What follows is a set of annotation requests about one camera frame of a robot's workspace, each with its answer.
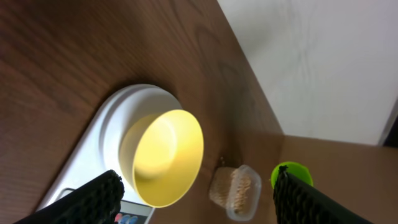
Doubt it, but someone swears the white digital kitchen scale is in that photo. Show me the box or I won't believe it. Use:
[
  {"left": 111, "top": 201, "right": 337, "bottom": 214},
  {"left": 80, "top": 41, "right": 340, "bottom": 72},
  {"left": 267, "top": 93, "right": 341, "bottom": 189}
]
[{"left": 37, "top": 84, "right": 181, "bottom": 217}]

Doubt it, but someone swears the yellow plastic bowl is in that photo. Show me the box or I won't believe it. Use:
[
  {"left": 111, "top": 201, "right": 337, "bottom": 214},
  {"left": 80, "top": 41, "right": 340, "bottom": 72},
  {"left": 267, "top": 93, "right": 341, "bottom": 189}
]
[{"left": 119, "top": 110, "right": 204, "bottom": 208}]

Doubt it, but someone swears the clear container of soybeans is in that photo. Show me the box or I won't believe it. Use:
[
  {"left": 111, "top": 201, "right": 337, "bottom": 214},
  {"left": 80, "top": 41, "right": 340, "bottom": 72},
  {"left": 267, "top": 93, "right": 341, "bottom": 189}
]
[{"left": 208, "top": 165, "right": 262, "bottom": 222}]

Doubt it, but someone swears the green plastic measuring scoop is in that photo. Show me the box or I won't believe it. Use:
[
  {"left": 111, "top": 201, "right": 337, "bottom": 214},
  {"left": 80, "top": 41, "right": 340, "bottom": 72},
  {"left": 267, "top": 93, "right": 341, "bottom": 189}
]
[{"left": 271, "top": 161, "right": 313, "bottom": 189}]

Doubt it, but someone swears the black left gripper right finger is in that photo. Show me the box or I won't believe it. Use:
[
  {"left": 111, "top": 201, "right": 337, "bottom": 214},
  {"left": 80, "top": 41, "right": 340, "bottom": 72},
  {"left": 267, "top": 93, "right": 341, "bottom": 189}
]
[{"left": 273, "top": 165, "right": 370, "bottom": 224}]

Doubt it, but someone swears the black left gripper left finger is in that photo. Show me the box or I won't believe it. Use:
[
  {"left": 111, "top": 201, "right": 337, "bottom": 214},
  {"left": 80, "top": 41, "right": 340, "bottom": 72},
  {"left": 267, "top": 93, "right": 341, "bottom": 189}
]
[{"left": 16, "top": 170, "right": 124, "bottom": 224}]

